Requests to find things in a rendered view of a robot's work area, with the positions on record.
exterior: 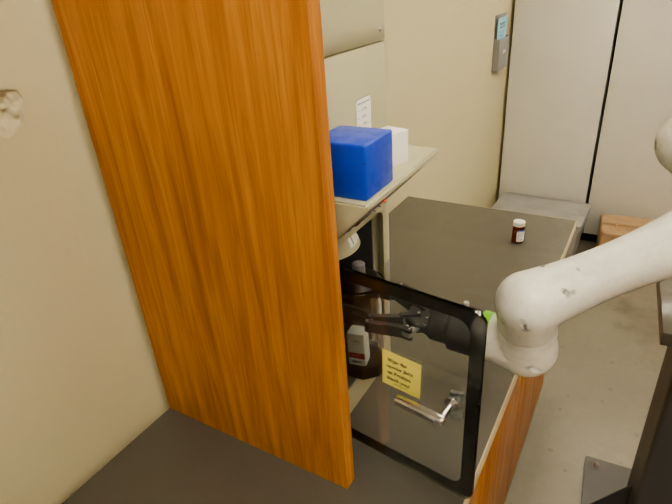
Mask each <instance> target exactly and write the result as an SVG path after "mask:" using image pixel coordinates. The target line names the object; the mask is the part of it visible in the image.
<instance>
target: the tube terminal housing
mask: <svg viewBox="0 0 672 504"><path fill-rule="evenodd" d="M324 64H325V78H326V91H327V105H328V119H329V131H330V130H332V129H334V128H336V127H338V126H340V125H343V126H356V127H357V125H356V104H355V100H358V99H360V98H362V97H364V96H366V95H369V94H371V113H372V128H382V127H385V126H387V122H386V74H385V41H378V42H374V43H371V44H367V45H364V46H360V47H357V48H353V49H350V50H346V51H343V52H340V53H336V54H333V55H329V56H326V57H324ZM375 211H376V212H371V214H370V215H369V216H368V217H366V218H365V219H364V220H363V221H361V223H360V224H359V225H358V226H357V227H355V226H354V227H353V228H352V229H351V231H349V232H347V233H346V234H345V235H344V236H342V237H341V238H340V239H338V241H337V242H338V247H339V246H340V245H341V244H343V243H344V242H345V241H346V240H347V239H348V238H350V237H351V236H352V235H353V234H354V233H355V232H357V231H358V230H359V229H360V228H361V227H362V226H364V225H365V224H366V223H367V222H368V221H370V220H371V219H372V230H373V256H374V271H377V272H379V273H381V274H382V275H383V276H384V278H385V280H386V277H385V262H386V261H387V260H388V259H389V260H390V256H389V208H388V199H387V200H386V203H384V202H383V203H382V204H381V207H380V208H379V207H377V208H376V209H375Z"/></svg>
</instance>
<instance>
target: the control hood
mask: <svg viewBox="0 0 672 504"><path fill-rule="evenodd" d="M438 152H439V150H438V148H432V147H422V146H411V145H408V161H406V162H404V163H402V164H399V165H397V166H394V167H393V180H392V181H391V182H390V183H389V184H388V185H386V186H385V187H384V188H383V189H381V190H380V191H379V192H377V193H376V194H375V195H374V196H372V197H371V198H370V199H369V200H367V201H361V200H355V199H349V198H342V197H336V196H334V201H335V215H336V228H337V240H338V239H339V238H340V237H341V236H342V235H344V234H345V233H346V232H347V231H348V230H349V229H350V228H351V227H352V226H354V225H355V224H356V223H357V222H358V221H359V220H360V219H361V218H362V217H364V216H365V215H366V214H367V213H368V212H370V211H371V210H372V209H373V208H374V207H376V206H377V205H378V204H379V203H380V202H382V201H383V200H384V199H385V198H386V197H388V196H389V195H390V194H391V193H393V192H394V191H395V190H396V189H397V188H399V187H400V186H401V185H402V184H403V183H404V184H405V182H406V181H408V180H409V178H410V179H411V178H412V177H413V176H414V175H415V174H416V173H417V172H418V171H420V170H421V169H422V168H423V167H424V166H425V165H426V164H427V163H429V162H430V161H431V160H432V159H433V158H434V157H435V156H436V155H437V154H438ZM404 184H403V185H404ZM403 185H402V186H403ZM402 186H401V187H402Z"/></svg>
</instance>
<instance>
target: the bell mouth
mask: <svg viewBox="0 0 672 504"><path fill-rule="evenodd" d="M359 246H360V239H359V237H358V234H357V233H356V232H355V233H354V234H353V235H352V236H351V237H350V238H348V239H347V240H346V241H345V242H344V243H343V244H341V245H340V246H339V247H338V256H339V260H342V259H344V258H346V257H348V256H350V255H352V254H353V253H354V252H356V251H357V249H358V248H359Z"/></svg>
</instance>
